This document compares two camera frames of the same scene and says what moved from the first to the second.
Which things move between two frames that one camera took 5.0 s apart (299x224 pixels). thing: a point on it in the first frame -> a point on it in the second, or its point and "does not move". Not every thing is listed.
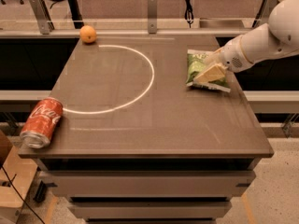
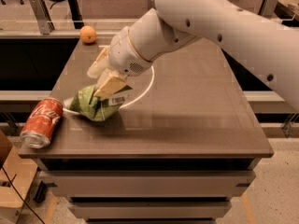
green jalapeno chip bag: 195,61 -> 93,107
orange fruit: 88,34 does not move
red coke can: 42,122 does not move
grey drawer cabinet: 150,190 does not move
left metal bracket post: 43,16 does not move
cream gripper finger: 215,57 -> 100,65
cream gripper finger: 213,73 -> 110,82
